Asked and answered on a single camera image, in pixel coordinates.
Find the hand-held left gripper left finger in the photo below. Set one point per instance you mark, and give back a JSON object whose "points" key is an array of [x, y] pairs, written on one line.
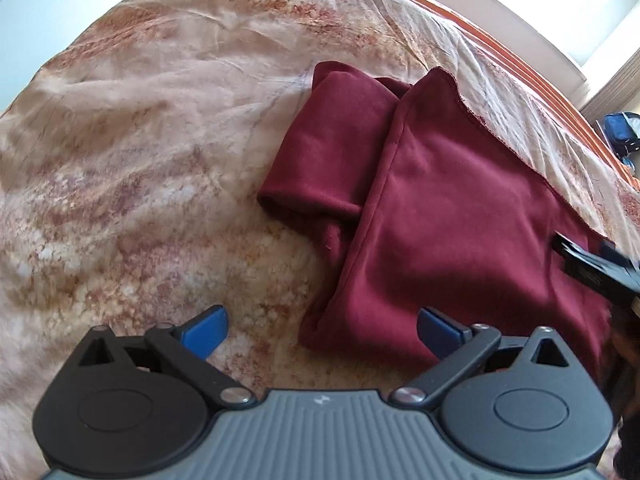
{"points": [[209, 329]]}

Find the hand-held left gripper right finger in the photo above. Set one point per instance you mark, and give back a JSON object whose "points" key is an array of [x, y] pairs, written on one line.
{"points": [[436, 329]]}

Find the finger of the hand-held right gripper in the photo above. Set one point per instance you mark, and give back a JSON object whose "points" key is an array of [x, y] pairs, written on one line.
{"points": [[614, 255], [580, 262]]}

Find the maroon long-sleeved shirt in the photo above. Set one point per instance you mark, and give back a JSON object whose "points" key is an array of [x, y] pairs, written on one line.
{"points": [[450, 200]]}

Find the blue backpack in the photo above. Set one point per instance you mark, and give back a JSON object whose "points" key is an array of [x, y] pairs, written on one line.
{"points": [[622, 132]]}

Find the beige pleated curtain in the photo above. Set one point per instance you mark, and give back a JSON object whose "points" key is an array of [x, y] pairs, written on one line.
{"points": [[612, 90]]}

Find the floral beige quilt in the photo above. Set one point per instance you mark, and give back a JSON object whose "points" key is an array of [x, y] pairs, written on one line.
{"points": [[150, 160]]}

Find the orange bed sheet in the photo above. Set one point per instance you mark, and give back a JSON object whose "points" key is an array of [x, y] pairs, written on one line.
{"points": [[540, 80]]}

